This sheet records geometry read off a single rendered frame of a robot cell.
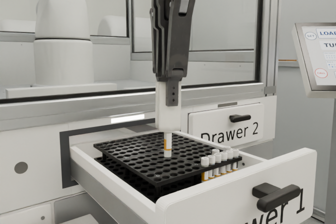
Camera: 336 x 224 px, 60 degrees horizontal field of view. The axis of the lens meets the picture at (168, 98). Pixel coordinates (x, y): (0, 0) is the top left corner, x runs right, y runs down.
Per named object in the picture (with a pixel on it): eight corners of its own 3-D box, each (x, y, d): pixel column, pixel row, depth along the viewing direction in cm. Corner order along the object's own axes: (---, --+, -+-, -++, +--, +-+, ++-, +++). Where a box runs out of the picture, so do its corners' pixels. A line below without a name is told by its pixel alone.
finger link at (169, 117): (179, 79, 40) (181, 79, 39) (179, 129, 40) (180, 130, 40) (158, 79, 39) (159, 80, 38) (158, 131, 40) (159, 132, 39)
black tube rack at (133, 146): (240, 192, 51) (242, 156, 50) (157, 226, 40) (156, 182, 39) (165, 157, 68) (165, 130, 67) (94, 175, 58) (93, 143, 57)
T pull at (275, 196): (301, 196, 36) (302, 185, 36) (264, 215, 32) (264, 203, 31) (275, 185, 39) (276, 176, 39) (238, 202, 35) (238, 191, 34)
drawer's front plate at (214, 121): (263, 138, 90) (264, 103, 89) (192, 157, 73) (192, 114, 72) (258, 137, 92) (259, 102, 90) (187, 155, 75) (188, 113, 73)
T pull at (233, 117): (251, 119, 80) (251, 114, 80) (233, 123, 76) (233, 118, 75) (241, 117, 83) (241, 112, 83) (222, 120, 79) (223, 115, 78)
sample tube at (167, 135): (170, 154, 42) (170, 123, 41) (173, 157, 41) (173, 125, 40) (162, 155, 42) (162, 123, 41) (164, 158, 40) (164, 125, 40)
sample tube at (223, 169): (228, 179, 49) (229, 152, 48) (223, 181, 48) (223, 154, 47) (222, 176, 50) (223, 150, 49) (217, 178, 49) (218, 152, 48)
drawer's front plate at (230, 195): (312, 216, 46) (317, 149, 45) (164, 308, 29) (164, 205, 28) (302, 211, 48) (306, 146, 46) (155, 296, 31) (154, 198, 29)
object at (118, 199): (297, 205, 47) (299, 169, 46) (167, 276, 32) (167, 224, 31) (156, 145, 79) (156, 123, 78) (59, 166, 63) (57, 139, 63)
